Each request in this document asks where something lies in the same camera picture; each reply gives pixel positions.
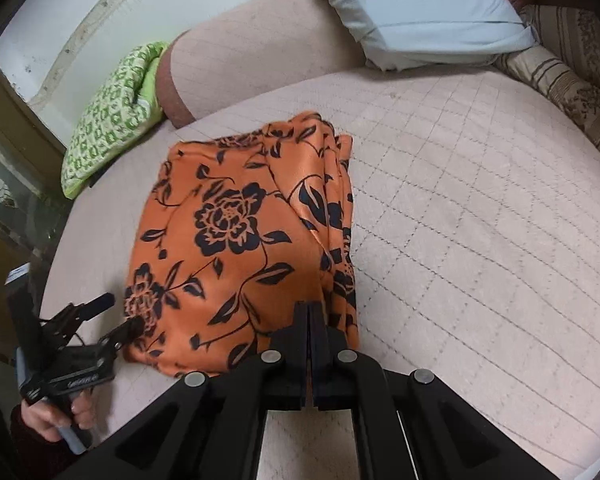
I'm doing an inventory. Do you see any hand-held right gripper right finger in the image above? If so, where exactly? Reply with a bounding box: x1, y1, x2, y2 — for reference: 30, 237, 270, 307
307, 301, 546, 480

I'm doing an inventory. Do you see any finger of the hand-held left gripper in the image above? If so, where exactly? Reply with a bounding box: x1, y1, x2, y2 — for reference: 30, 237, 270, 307
87, 316, 146, 359
42, 294, 116, 343

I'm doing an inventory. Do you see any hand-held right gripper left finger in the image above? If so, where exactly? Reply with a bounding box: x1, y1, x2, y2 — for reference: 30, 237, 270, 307
55, 301, 311, 480

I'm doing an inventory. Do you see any orange floral garment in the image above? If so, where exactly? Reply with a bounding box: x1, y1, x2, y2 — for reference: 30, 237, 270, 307
122, 110, 363, 378

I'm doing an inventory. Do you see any person's left forearm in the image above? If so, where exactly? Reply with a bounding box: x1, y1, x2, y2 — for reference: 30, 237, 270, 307
9, 402, 88, 480

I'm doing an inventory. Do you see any person's left hand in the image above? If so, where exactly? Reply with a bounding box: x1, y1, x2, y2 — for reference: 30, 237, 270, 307
17, 391, 96, 443

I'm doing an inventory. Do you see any glass door cabinet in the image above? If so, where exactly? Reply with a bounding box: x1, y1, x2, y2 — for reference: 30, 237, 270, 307
0, 125, 71, 361

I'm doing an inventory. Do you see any green checkered pillow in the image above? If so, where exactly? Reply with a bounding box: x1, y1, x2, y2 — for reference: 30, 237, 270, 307
61, 41, 171, 200

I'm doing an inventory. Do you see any grey quilted mattress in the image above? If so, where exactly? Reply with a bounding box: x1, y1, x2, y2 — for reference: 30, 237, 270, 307
40, 67, 600, 480

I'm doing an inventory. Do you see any pink bolster with brown band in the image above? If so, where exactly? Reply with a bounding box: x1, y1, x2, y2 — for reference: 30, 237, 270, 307
159, 0, 366, 129

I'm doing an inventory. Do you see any light blue pillow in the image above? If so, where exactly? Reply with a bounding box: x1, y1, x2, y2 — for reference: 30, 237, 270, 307
290, 0, 541, 72

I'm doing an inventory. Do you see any striped floral cushion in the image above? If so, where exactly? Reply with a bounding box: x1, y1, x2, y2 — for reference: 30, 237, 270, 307
495, 5, 600, 176

